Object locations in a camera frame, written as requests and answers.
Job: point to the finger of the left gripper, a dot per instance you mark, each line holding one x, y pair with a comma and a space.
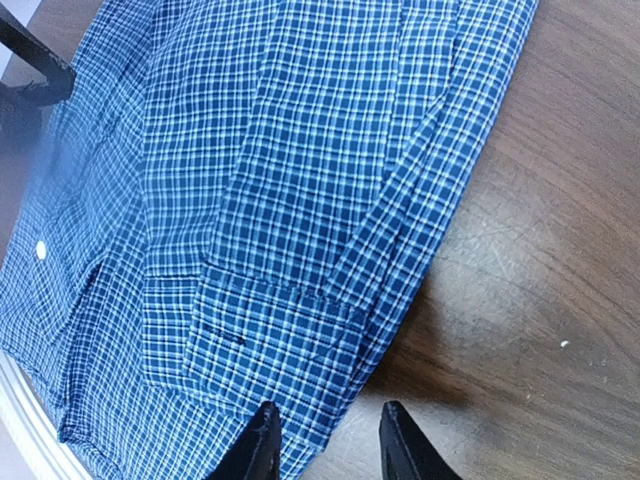
59, 75

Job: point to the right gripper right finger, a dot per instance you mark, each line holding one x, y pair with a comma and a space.
406, 453

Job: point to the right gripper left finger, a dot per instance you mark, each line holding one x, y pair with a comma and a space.
255, 454

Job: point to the aluminium front rail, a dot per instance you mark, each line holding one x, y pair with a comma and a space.
31, 429

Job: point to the blue checked long sleeve shirt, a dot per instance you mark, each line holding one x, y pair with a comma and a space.
238, 204

